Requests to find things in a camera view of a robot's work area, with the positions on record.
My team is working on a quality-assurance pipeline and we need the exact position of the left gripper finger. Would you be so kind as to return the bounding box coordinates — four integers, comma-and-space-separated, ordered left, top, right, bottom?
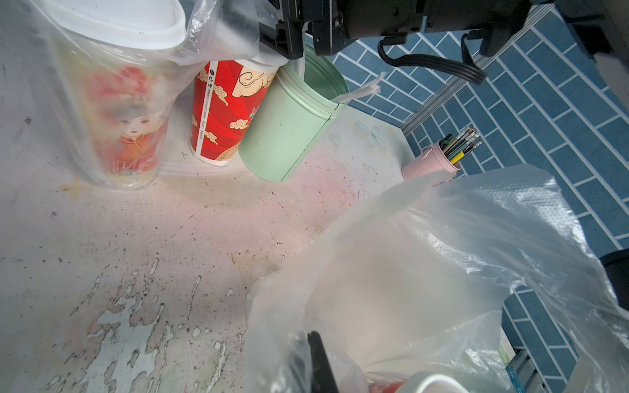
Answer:
308, 331, 339, 393

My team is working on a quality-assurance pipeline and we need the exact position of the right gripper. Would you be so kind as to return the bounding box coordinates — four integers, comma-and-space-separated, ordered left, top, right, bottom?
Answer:
259, 0, 532, 60

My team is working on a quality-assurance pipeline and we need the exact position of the red cup white lid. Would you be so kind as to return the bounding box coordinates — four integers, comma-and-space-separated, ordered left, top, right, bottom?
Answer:
369, 372, 468, 393
191, 48, 288, 166

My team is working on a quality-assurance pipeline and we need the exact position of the orange cup white lid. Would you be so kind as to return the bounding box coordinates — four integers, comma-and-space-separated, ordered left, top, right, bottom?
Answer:
41, 1, 186, 189

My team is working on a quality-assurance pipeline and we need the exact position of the clear plastic carrier bag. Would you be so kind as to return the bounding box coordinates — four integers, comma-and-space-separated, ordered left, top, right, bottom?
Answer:
1, 1, 260, 189

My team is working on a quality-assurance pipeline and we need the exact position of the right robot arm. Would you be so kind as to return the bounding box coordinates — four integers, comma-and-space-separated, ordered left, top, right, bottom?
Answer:
255, 0, 628, 85

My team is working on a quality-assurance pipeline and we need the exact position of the green straw holder cup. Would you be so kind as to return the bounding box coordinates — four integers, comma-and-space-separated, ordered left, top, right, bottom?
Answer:
238, 45, 350, 182

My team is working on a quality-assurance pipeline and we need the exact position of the pink pen holder cup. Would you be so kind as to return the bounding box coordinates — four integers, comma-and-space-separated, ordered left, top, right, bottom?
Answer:
401, 142, 461, 180

